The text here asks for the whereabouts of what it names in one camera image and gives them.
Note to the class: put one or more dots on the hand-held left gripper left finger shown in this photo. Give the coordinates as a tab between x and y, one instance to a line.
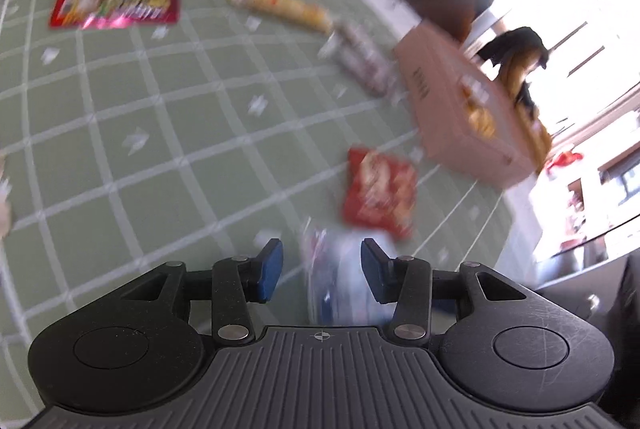
270	271

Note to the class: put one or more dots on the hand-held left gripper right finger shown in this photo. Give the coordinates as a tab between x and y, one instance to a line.
375	271

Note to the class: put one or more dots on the blue white snack packet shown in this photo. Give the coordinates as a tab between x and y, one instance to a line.
335	279

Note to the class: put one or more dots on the pink cardboard box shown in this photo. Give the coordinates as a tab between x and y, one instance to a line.
450	109

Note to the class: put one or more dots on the pile of assorted snack packets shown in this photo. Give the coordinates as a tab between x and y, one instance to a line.
480	109

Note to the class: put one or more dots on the brown white snack packet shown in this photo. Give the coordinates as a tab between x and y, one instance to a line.
360	56

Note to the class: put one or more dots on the long yellow snack packet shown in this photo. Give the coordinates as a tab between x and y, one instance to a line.
280	6

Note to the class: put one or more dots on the green checked tablecloth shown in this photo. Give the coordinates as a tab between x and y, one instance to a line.
175	134

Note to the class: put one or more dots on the black jacket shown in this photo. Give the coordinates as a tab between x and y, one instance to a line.
515	43

